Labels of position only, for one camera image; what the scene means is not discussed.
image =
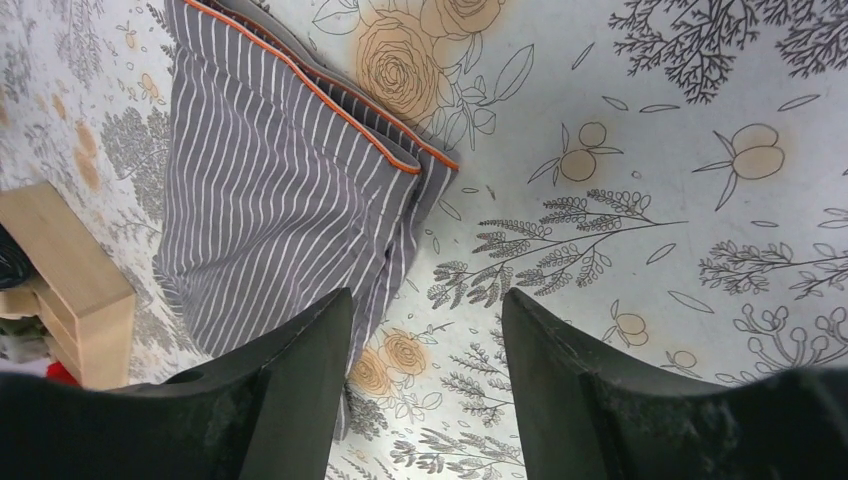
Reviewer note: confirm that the floral patterned bed sheet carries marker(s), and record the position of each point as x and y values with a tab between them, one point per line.
669	177

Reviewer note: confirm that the grey striped underwear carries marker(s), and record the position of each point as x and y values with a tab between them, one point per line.
284	182

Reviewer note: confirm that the wooden divided organizer box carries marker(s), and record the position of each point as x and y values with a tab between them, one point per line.
86	303

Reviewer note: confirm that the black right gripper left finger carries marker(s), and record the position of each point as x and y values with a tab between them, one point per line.
266	410

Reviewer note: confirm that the red rolled sock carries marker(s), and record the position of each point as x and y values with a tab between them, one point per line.
57	372

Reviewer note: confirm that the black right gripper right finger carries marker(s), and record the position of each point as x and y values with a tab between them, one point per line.
586	410

